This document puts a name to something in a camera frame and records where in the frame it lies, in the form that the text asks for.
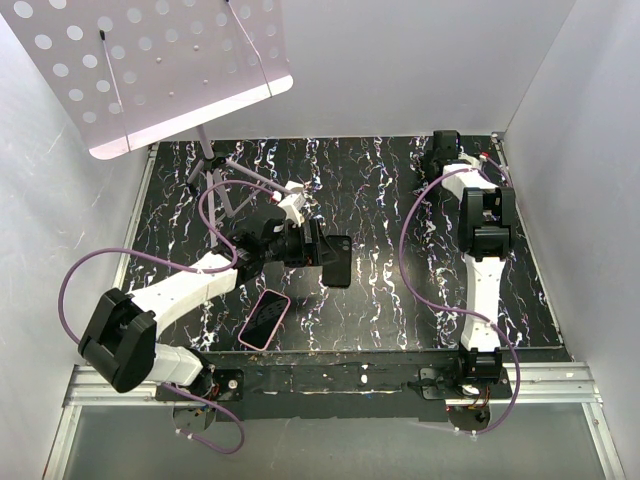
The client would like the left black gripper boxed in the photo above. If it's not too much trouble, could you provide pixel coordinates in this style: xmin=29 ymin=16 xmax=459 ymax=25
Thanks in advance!
xmin=262 ymin=219 xmax=338 ymax=268

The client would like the black phone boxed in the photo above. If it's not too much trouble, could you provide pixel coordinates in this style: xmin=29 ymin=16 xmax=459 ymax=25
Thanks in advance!
xmin=321 ymin=235 xmax=352 ymax=289

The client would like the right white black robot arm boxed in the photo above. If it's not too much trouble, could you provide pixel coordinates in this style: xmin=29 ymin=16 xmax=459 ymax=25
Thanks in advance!
xmin=422 ymin=130 xmax=515 ymax=398

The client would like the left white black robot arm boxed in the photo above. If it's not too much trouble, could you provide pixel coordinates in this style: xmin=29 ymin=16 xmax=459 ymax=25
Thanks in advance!
xmin=78 ymin=207 xmax=351 ymax=400

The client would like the phone in pink case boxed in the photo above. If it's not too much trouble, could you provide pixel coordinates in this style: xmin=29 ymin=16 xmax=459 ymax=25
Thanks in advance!
xmin=238 ymin=289 xmax=291 ymax=351

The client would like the music stand tripod pole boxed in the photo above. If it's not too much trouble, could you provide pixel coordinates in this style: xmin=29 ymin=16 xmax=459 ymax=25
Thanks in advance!
xmin=187 ymin=125 xmax=304 ymax=226

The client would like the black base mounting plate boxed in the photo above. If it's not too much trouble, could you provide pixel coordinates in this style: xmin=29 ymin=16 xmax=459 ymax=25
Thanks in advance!
xmin=154 ymin=349 xmax=516 ymax=424

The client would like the perforated music stand desk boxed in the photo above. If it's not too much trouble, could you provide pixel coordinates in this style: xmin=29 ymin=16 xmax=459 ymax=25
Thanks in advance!
xmin=1 ymin=1 xmax=293 ymax=160

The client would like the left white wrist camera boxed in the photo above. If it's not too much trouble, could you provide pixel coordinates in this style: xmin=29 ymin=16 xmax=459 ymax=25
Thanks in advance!
xmin=271 ymin=192 xmax=305 ymax=227

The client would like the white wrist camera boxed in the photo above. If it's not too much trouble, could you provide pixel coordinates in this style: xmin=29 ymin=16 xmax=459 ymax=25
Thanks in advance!
xmin=458 ymin=153 xmax=488 ymax=169
xmin=271 ymin=192 xmax=305 ymax=227

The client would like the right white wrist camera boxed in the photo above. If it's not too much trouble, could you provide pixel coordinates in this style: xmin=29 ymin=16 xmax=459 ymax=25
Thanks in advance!
xmin=458 ymin=153 xmax=488 ymax=169

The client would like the left aluminium side rail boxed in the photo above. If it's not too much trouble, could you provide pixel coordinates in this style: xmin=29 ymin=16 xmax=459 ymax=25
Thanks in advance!
xmin=84 ymin=143 xmax=160 ymax=305

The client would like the aluminium side rail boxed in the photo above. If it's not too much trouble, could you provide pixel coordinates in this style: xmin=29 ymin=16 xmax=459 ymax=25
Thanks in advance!
xmin=84 ymin=143 xmax=160 ymax=305
xmin=492 ymin=132 xmax=566 ymax=349

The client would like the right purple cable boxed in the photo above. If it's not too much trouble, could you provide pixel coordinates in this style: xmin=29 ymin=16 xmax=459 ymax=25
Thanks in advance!
xmin=399 ymin=157 xmax=521 ymax=435

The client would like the purple cable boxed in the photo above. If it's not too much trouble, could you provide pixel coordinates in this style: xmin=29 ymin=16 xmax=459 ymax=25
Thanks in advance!
xmin=399 ymin=157 xmax=521 ymax=435
xmin=57 ymin=179 xmax=281 ymax=455

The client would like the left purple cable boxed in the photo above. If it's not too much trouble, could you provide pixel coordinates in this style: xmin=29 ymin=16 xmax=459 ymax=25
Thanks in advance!
xmin=57 ymin=179 xmax=281 ymax=455

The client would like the right aluminium side rail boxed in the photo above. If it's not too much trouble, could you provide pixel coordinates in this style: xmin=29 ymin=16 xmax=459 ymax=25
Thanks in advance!
xmin=492 ymin=132 xmax=566 ymax=349

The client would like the aluminium front rail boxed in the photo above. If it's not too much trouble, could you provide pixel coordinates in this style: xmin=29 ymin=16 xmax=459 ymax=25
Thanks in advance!
xmin=63 ymin=362 xmax=602 ymax=407

